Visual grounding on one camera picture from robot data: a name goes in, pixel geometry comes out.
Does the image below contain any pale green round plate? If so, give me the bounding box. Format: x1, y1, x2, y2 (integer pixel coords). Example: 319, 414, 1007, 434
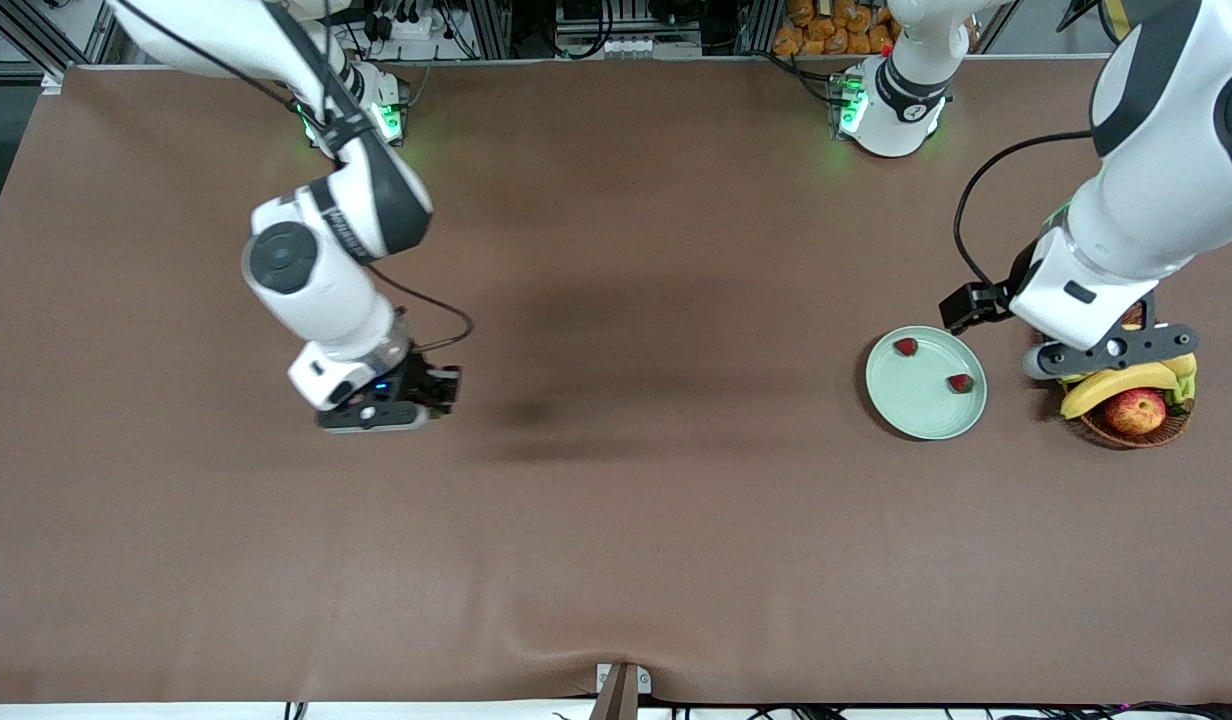
865, 326, 988, 442

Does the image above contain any red yellow apple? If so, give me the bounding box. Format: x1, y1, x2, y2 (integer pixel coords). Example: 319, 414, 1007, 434
1103, 388, 1169, 436

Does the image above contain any brown wicker basket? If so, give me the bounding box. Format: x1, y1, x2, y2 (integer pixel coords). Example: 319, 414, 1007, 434
1061, 300, 1195, 450

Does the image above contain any large table cover mat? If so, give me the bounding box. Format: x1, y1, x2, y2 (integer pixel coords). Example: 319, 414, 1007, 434
0, 57, 1232, 706

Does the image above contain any pile of orange buns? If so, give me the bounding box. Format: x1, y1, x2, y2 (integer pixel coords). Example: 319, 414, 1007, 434
773, 0, 899, 57

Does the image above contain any white power strip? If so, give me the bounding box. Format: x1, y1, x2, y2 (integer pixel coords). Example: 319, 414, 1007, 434
366, 0, 437, 43

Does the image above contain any grey metal mount bracket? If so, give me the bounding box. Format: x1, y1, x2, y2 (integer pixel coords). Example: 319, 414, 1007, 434
588, 662, 653, 720

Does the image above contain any aluminium frame post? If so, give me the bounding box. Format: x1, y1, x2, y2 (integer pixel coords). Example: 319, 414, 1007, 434
0, 0, 112, 83

